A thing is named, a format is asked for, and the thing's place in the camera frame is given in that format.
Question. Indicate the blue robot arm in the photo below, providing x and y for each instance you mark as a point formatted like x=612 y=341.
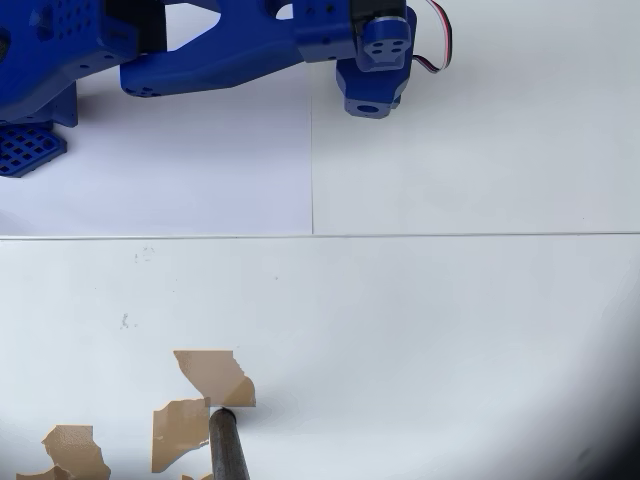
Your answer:
x=200 y=65

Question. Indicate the white paper sheet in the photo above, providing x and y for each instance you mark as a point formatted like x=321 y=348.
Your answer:
x=200 y=175

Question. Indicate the dark metal pole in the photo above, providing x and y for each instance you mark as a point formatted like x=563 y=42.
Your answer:
x=227 y=445

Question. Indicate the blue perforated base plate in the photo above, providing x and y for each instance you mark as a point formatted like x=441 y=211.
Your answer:
x=27 y=150

